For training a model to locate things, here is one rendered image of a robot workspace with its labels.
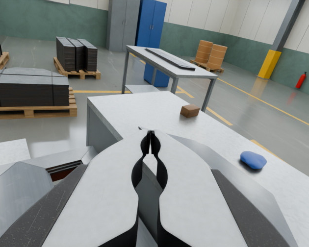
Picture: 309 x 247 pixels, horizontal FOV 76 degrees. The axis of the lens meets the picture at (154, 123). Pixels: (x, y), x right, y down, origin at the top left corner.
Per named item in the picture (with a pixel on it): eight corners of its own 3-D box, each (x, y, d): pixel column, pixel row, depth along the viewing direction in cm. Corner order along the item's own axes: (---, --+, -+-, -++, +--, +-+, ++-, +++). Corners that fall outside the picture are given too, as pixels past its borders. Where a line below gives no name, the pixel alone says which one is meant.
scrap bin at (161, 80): (142, 78, 519) (146, 56, 492) (157, 79, 538) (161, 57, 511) (152, 87, 473) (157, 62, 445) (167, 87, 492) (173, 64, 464)
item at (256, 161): (258, 174, 78) (261, 169, 77) (234, 160, 83) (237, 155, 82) (267, 163, 86) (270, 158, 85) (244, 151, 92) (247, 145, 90)
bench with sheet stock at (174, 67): (120, 95, 395) (126, 42, 348) (151, 94, 430) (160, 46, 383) (160, 140, 279) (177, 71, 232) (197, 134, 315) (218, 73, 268)
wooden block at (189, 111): (187, 118, 111) (189, 110, 109) (179, 113, 115) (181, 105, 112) (197, 115, 117) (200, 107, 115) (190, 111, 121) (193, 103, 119)
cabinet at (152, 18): (136, 53, 800) (143, -3, 707) (132, 50, 836) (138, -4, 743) (157, 55, 846) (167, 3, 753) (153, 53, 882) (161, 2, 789)
